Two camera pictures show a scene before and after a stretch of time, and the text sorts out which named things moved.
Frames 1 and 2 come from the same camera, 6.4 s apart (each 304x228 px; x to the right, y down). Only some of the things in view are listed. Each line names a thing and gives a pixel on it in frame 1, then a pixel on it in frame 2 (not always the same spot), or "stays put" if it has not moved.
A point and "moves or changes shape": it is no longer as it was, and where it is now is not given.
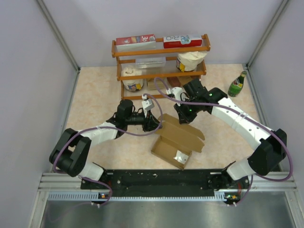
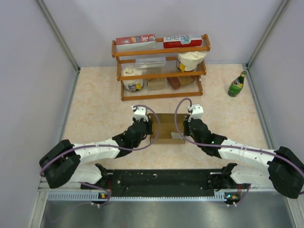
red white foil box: x=137 y=42 stays put
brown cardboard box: x=177 y=141 moves or changes shape
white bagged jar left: x=132 y=85 stays put
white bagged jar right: x=189 y=61 stays put
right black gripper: x=183 y=118 → x=185 y=126
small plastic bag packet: x=181 y=157 → x=175 y=135
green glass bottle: x=236 y=86 stays put
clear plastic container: x=151 y=63 stays put
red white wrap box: x=185 y=41 stays put
